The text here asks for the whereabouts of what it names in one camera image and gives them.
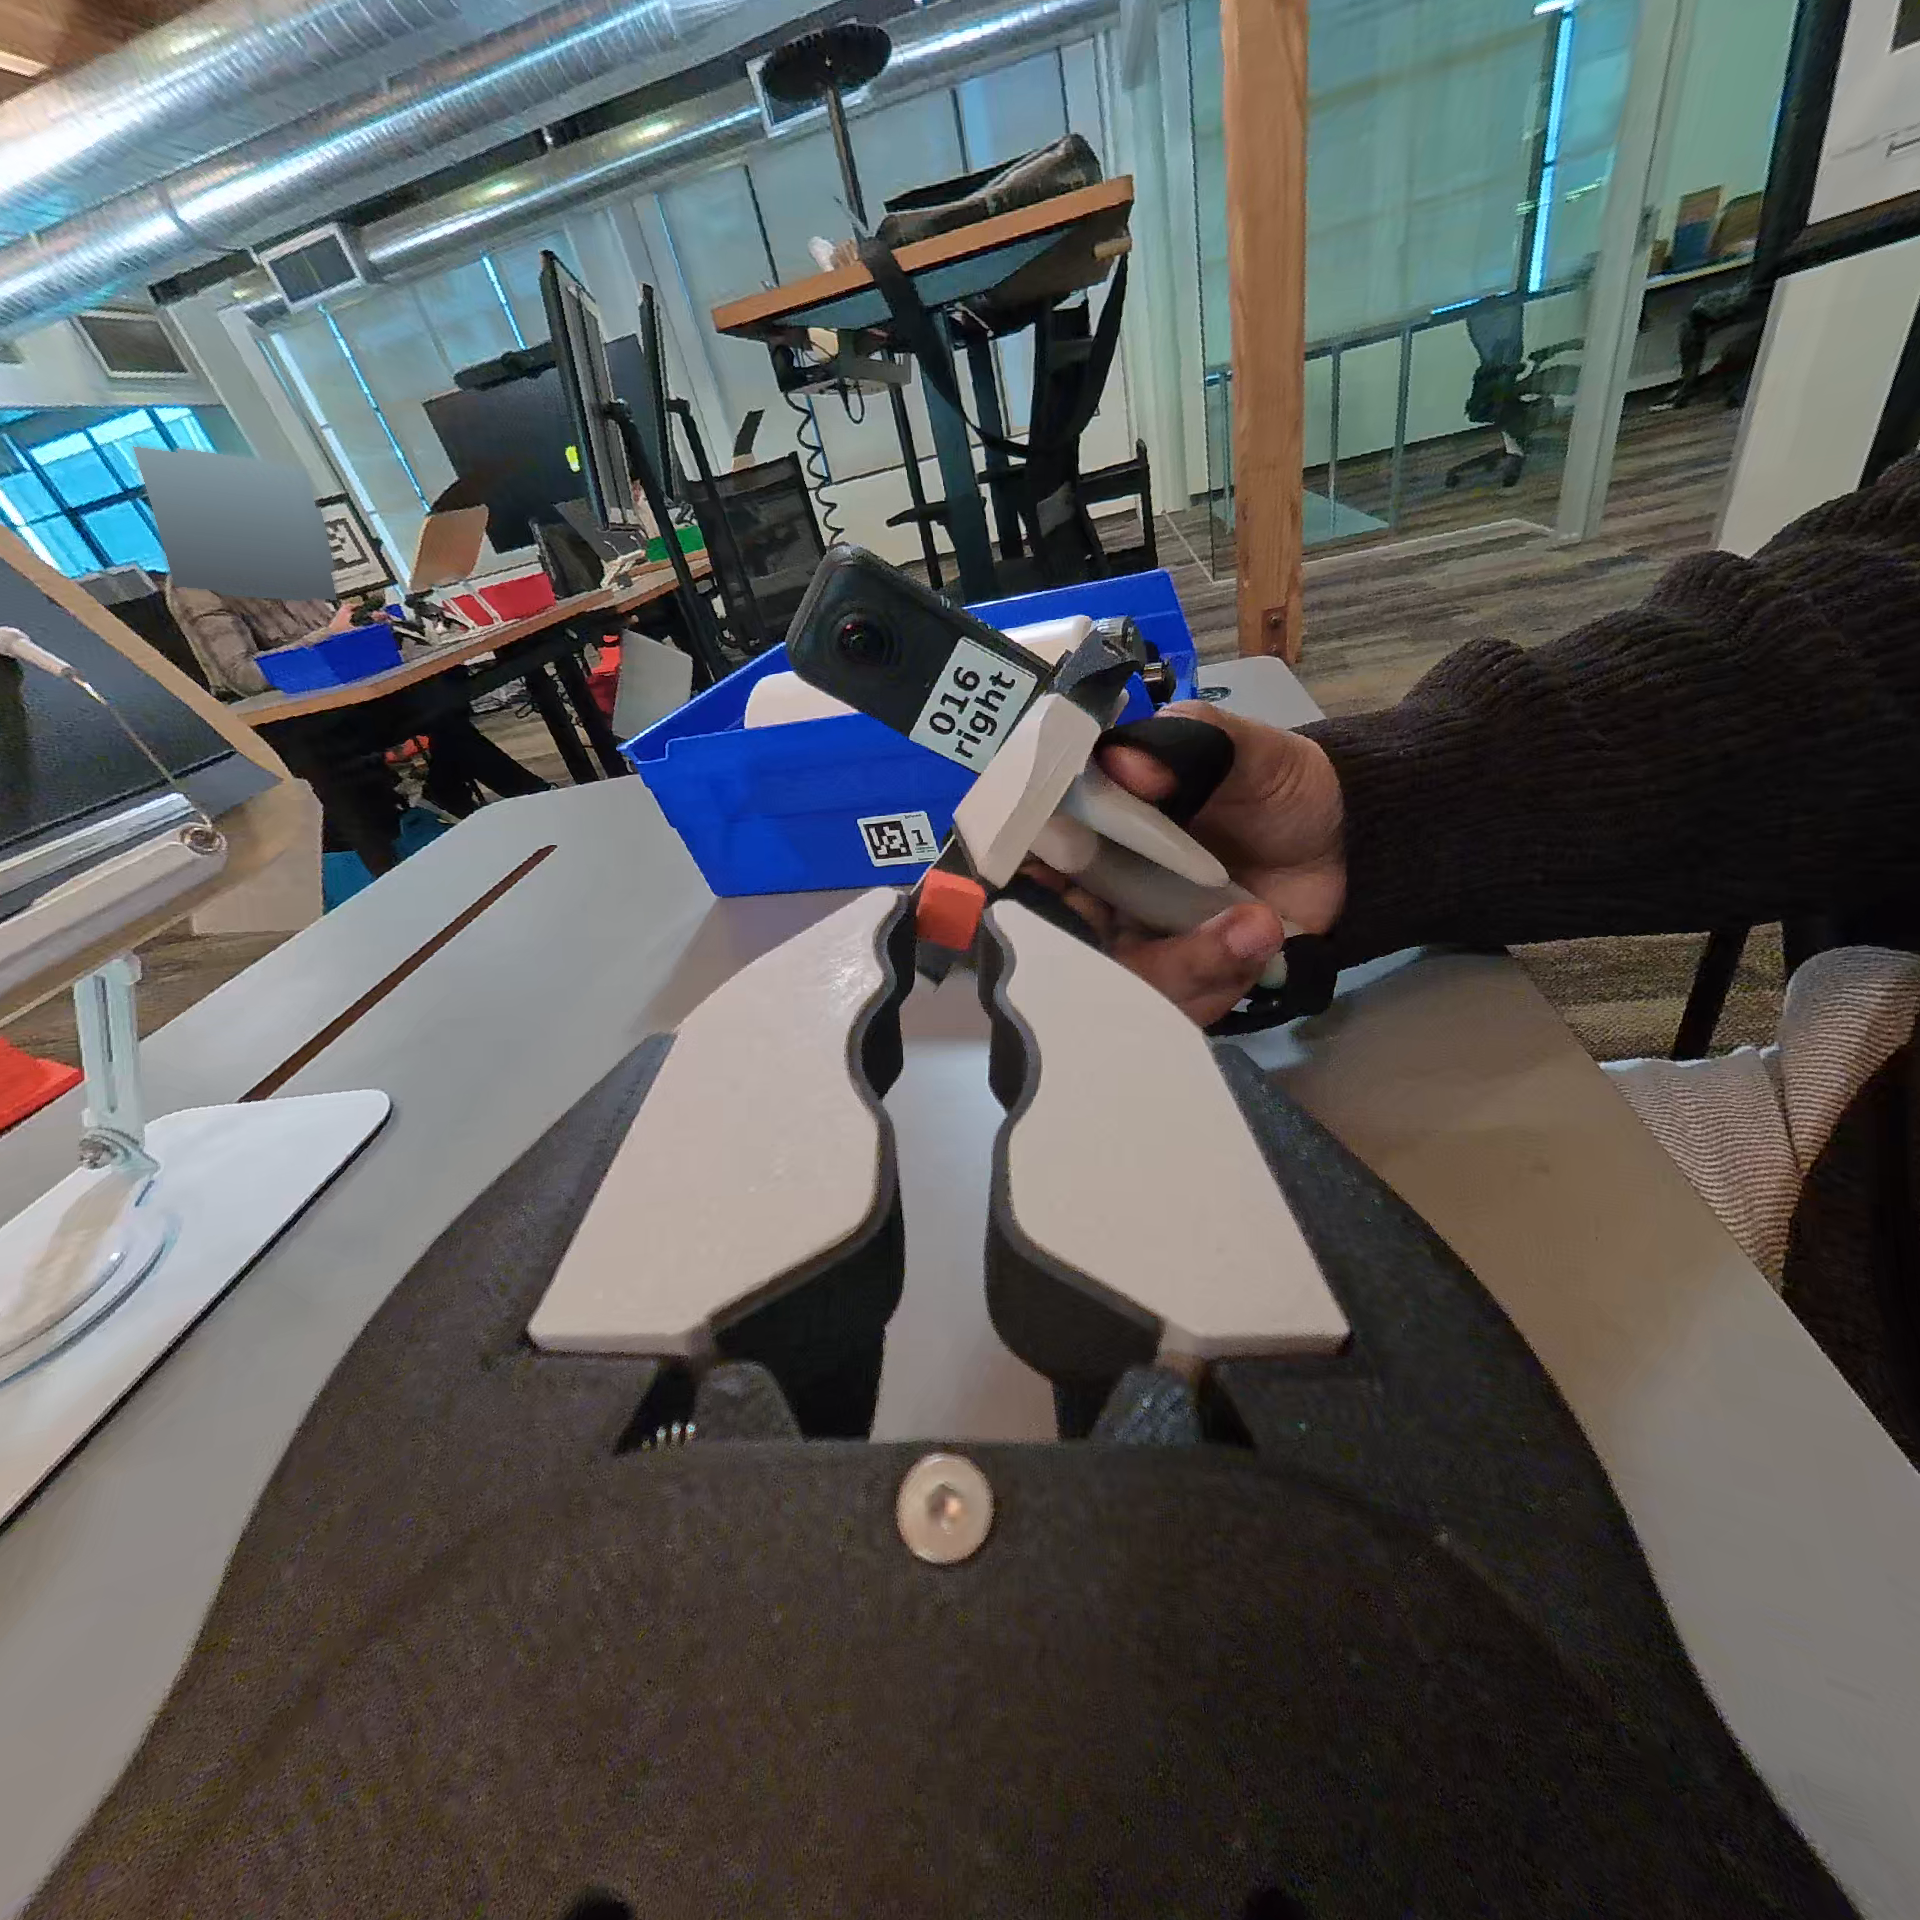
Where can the tag sign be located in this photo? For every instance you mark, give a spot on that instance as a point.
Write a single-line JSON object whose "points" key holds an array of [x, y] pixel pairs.
{"points": [[356, 544]]}

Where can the orange cube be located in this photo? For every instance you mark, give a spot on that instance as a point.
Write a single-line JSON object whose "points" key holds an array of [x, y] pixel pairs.
{"points": [[950, 908]]}

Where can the person's right hand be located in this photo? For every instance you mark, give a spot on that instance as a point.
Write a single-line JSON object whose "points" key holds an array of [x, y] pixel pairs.
{"points": [[1275, 810]]}

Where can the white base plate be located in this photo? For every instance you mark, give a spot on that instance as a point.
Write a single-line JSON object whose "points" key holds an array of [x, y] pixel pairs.
{"points": [[272, 1170]]}

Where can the small blue bin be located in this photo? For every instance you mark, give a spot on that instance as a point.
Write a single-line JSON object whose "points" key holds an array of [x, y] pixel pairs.
{"points": [[330, 661]]}

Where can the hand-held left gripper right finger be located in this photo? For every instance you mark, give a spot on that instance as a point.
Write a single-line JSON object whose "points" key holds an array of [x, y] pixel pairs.
{"points": [[1155, 1185]]}

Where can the black standing desk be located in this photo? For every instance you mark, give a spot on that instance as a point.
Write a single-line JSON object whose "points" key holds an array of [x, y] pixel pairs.
{"points": [[962, 279]]}

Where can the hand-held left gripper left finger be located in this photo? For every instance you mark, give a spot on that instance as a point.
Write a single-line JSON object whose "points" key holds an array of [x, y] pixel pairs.
{"points": [[750, 1156]]}

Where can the white stand with black board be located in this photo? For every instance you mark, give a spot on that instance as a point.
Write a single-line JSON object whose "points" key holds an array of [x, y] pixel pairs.
{"points": [[89, 751]]}

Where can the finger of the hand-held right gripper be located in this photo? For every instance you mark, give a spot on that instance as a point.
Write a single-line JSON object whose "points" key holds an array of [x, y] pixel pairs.
{"points": [[1029, 788]]}

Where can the black metal leg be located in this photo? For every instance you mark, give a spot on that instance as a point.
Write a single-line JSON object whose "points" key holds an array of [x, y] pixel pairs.
{"points": [[1713, 990]]}

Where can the blue bin with tag label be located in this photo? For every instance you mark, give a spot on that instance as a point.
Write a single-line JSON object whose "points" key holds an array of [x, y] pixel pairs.
{"points": [[750, 810]]}

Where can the silver stand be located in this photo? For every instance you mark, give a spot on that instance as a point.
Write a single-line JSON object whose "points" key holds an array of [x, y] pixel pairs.
{"points": [[113, 1065]]}

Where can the silver ventilation duct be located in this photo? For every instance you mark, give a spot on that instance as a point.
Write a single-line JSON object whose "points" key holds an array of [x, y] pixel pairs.
{"points": [[151, 151], [89, 279]]}

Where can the black monitor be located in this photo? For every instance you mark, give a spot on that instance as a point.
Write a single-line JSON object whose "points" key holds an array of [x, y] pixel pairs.
{"points": [[503, 450]]}

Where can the black mesh chair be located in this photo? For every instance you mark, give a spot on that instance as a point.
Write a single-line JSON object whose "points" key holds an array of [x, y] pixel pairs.
{"points": [[767, 540]]}

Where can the red box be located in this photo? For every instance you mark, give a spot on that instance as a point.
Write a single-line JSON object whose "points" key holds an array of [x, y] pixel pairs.
{"points": [[29, 1087]]}

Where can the red tray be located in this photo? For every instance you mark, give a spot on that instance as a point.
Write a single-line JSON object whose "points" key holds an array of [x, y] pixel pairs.
{"points": [[503, 607]]}

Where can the person's striped clothing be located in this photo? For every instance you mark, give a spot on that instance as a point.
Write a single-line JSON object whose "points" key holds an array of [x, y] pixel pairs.
{"points": [[1710, 1156]]}

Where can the person's right forearm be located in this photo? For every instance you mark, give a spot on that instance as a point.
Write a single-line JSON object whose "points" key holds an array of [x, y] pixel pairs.
{"points": [[1621, 751]]}

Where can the white bottle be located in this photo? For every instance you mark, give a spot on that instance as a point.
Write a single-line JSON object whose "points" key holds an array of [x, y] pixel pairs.
{"points": [[787, 698]]}

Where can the wooden post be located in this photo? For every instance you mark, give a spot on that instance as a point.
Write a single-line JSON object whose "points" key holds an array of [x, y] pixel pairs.
{"points": [[1268, 299]]}

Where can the black bag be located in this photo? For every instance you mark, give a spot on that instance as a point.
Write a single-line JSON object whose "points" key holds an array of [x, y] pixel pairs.
{"points": [[990, 187]]}

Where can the cardboard box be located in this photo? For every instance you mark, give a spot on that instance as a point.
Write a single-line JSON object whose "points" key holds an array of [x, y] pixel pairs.
{"points": [[449, 549]]}

